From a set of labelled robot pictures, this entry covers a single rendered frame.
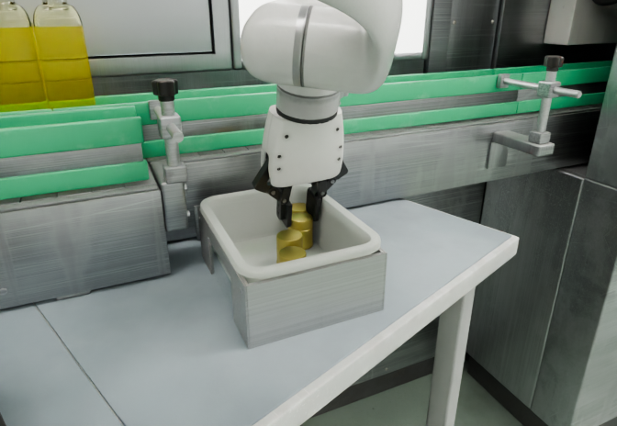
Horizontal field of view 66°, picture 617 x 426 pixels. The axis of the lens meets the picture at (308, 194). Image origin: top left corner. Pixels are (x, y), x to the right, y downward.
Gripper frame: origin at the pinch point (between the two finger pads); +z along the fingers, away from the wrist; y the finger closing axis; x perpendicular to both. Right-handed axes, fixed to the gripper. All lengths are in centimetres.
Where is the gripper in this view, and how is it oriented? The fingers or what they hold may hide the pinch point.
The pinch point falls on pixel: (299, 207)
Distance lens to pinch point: 66.2
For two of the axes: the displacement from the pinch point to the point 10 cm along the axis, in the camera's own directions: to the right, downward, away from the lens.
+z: -0.7, 8.1, 5.8
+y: -9.2, 1.8, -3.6
